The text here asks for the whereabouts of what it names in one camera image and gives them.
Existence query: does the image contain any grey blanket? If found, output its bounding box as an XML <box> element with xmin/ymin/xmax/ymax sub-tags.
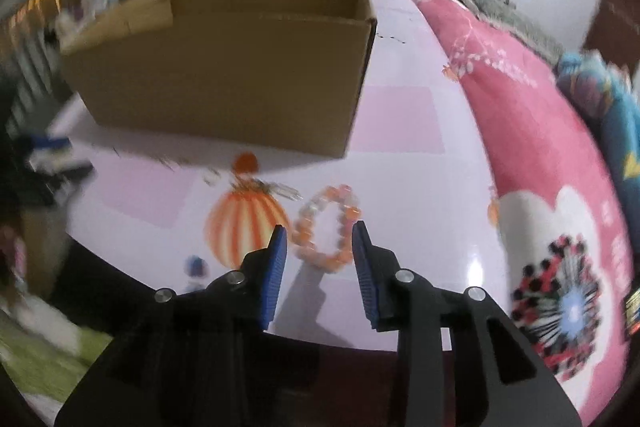
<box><xmin>447</xmin><ymin>0</ymin><xmax>566</xmax><ymax>62</ymax></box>

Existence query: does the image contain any brown wooden door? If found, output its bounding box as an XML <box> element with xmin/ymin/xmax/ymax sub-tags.
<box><xmin>582</xmin><ymin>0</ymin><xmax>640</xmax><ymax>72</ymax></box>

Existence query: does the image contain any brown cardboard box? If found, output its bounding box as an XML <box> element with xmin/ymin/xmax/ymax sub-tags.
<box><xmin>60</xmin><ymin>0</ymin><xmax>378</xmax><ymax>159</ymax></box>

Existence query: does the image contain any blue patterned pillow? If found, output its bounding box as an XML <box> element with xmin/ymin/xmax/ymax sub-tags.
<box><xmin>555</xmin><ymin>49</ymin><xmax>640</xmax><ymax>218</ymax></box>

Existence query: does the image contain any metal railing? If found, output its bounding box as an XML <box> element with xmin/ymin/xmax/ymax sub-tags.
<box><xmin>0</xmin><ymin>0</ymin><xmax>83</xmax><ymax>122</ymax></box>

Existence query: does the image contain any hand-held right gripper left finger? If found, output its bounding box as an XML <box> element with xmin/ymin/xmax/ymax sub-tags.
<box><xmin>54</xmin><ymin>224</ymin><xmax>289</xmax><ymax>427</ymax></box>

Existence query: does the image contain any white green fluffy garment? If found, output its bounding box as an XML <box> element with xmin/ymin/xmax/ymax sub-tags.
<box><xmin>0</xmin><ymin>292</ymin><xmax>113</xmax><ymax>408</ymax></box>

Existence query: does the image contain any pink printed blanket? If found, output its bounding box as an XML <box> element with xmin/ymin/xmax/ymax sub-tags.
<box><xmin>405</xmin><ymin>0</ymin><xmax>640</xmax><ymax>423</ymax></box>

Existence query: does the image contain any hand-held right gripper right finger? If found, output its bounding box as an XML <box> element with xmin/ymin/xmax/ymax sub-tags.
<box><xmin>351</xmin><ymin>221</ymin><xmax>583</xmax><ymax>427</ymax></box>

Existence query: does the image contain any pink orange bead bracelet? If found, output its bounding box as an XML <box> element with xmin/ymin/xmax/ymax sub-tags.
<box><xmin>291</xmin><ymin>184</ymin><xmax>362</xmax><ymax>272</ymax></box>

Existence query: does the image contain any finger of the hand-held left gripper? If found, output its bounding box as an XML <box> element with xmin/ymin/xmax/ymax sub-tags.
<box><xmin>22</xmin><ymin>132</ymin><xmax>96</xmax><ymax>188</ymax></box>

